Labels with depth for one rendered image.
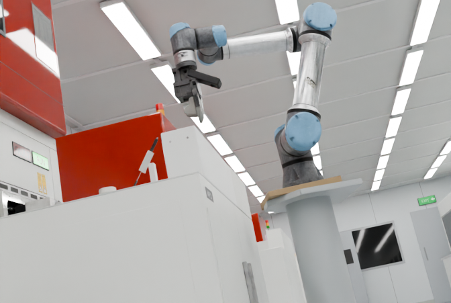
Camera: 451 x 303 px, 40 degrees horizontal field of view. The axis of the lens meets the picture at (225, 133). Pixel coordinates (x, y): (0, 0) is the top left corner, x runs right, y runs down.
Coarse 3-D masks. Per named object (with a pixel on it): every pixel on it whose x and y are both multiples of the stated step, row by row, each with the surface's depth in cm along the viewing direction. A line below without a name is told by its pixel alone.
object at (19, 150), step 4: (16, 144) 197; (16, 148) 197; (20, 148) 199; (24, 148) 202; (16, 152) 196; (20, 152) 199; (24, 152) 202; (28, 152) 205; (20, 156) 198; (24, 156) 201; (28, 156) 204; (28, 160) 203
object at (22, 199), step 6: (0, 192) 179; (6, 192) 182; (0, 198) 179; (6, 198) 181; (12, 198) 184; (18, 198) 188; (24, 198) 192; (0, 204) 178; (6, 204) 180; (18, 204) 190; (0, 210) 178; (6, 210) 179; (0, 216) 177
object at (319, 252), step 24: (312, 192) 201; (336, 192) 209; (288, 216) 214; (312, 216) 207; (312, 240) 205; (336, 240) 207; (312, 264) 203; (336, 264) 203; (312, 288) 202; (336, 288) 200
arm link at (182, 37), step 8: (176, 24) 212; (184, 24) 212; (176, 32) 211; (184, 32) 211; (192, 32) 211; (176, 40) 211; (184, 40) 210; (192, 40) 211; (176, 48) 210; (184, 48) 209; (192, 48) 211
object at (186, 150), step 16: (192, 128) 162; (176, 144) 162; (192, 144) 161; (208, 144) 179; (176, 160) 161; (192, 160) 160; (208, 160) 172; (176, 176) 160; (208, 176) 165; (224, 176) 196; (224, 192) 188
